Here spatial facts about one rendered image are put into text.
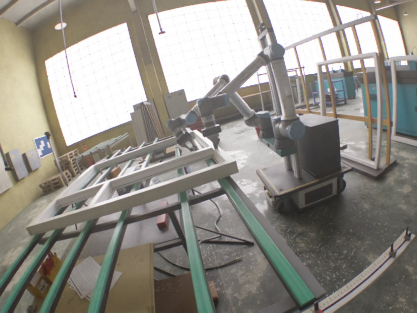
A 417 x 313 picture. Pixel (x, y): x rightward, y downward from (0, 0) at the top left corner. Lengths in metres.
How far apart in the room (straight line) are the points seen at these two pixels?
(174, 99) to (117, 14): 5.37
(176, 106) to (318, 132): 7.32
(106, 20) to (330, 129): 10.26
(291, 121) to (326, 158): 0.68
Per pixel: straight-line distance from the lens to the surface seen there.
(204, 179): 1.03
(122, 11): 10.69
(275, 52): 1.47
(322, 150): 1.95
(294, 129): 1.49
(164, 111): 8.71
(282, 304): 0.52
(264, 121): 2.09
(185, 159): 1.41
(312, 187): 1.94
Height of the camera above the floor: 1.29
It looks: 17 degrees down
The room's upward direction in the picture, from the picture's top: 16 degrees counter-clockwise
